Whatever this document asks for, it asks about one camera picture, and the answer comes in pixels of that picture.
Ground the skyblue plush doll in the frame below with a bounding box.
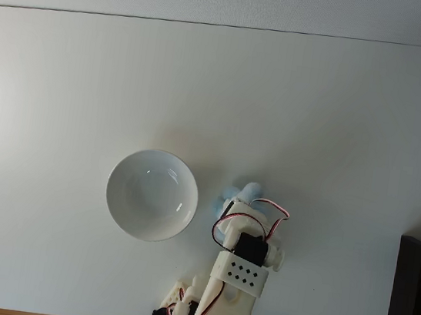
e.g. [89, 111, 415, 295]
[207, 176, 271, 228]

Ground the white ceramic bowl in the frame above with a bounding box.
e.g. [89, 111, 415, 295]
[99, 143, 205, 248]

